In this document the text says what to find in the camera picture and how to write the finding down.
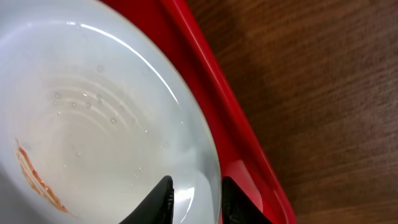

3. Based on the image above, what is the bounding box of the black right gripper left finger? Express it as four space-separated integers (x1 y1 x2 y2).
119 175 174 224

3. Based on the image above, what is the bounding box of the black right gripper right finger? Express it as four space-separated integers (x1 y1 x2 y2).
221 177 272 224

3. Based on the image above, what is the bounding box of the light blue plate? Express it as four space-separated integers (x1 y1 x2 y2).
1 1 221 223

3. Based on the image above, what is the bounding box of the red serving tray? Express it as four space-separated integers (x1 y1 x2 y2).
104 0 296 224

